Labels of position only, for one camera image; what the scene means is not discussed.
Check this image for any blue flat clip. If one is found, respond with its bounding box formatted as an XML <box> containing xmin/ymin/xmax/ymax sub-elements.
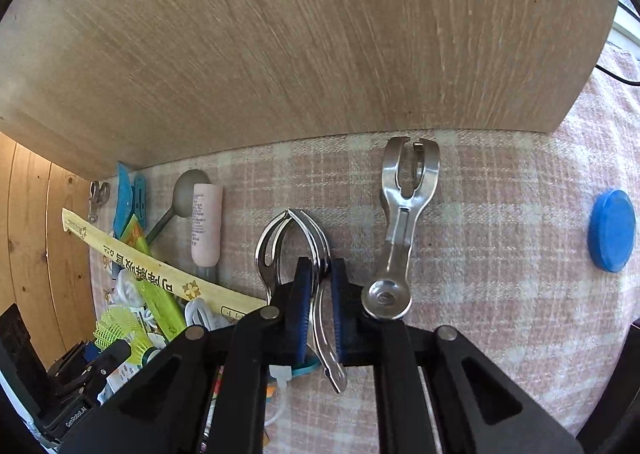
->
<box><xmin>112</xmin><ymin>161</ymin><xmax>136</xmax><ymax>239</ymax></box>

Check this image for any pale pink tube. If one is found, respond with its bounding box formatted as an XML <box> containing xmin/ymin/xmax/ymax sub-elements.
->
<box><xmin>189</xmin><ymin>183</ymin><xmax>223</xmax><ymax>267</ymax></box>

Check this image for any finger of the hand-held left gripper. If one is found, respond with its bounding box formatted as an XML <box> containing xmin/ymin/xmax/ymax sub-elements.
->
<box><xmin>90</xmin><ymin>340</ymin><xmax>132</xmax><ymax>405</ymax></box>

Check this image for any yellow chopstick wrapper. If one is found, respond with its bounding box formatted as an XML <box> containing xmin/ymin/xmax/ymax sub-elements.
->
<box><xmin>61</xmin><ymin>208</ymin><xmax>268</xmax><ymax>319</ymax></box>

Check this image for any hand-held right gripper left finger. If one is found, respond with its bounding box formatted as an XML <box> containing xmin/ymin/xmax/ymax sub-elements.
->
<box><xmin>59</xmin><ymin>257</ymin><xmax>312</xmax><ymax>454</ymax></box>

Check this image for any white cable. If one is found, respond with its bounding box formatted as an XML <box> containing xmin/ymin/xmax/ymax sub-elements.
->
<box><xmin>107</xmin><ymin>279</ymin><xmax>231</xmax><ymax>335</ymax></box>

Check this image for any blue round lid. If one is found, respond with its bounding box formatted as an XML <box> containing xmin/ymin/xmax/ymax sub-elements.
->
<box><xmin>587</xmin><ymin>190</ymin><xmax>637</xmax><ymax>273</ymax></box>

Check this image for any blue grey clothes peg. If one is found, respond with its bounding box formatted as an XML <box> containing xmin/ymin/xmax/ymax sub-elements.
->
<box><xmin>270</xmin><ymin>354</ymin><xmax>321</xmax><ymax>380</ymax></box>

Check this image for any oak veneer board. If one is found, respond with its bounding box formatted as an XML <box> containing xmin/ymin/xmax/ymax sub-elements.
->
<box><xmin>0</xmin><ymin>0</ymin><xmax>621</xmax><ymax>179</ymax></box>

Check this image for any yellow shuttlecock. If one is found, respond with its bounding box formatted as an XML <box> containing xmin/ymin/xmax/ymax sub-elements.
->
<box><xmin>92</xmin><ymin>306</ymin><xmax>156</xmax><ymax>365</ymax></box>

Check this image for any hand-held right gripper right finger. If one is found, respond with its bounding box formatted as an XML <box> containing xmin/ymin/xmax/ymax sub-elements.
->
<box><xmin>330</xmin><ymin>258</ymin><xmax>583</xmax><ymax>454</ymax></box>

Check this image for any black power cable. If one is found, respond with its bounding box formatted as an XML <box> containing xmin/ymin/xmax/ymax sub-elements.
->
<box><xmin>592</xmin><ymin>0</ymin><xmax>640</xmax><ymax>87</ymax></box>

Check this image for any pine plank panel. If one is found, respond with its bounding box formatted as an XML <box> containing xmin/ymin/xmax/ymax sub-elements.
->
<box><xmin>0</xmin><ymin>131</ymin><xmax>98</xmax><ymax>370</ymax></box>

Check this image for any steel clip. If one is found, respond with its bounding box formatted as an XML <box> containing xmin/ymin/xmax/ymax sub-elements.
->
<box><xmin>254</xmin><ymin>208</ymin><xmax>348</xmax><ymax>395</ymax></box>
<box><xmin>361</xmin><ymin>136</ymin><xmax>442</xmax><ymax>322</ymax></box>

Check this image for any green packet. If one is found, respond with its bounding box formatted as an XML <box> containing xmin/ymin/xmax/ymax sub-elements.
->
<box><xmin>120</xmin><ymin>214</ymin><xmax>187</xmax><ymax>342</ymax></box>

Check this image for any grey spoon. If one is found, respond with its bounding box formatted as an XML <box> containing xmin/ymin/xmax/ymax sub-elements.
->
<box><xmin>145</xmin><ymin>169</ymin><xmax>213</xmax><ymax>245</ymax></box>

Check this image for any pink plaid cloth desktop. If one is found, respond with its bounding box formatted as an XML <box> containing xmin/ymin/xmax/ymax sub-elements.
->
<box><xmin>87</xmin><ymin>46</ymin><xmax>640</xmax><ymax>435</ymax></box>

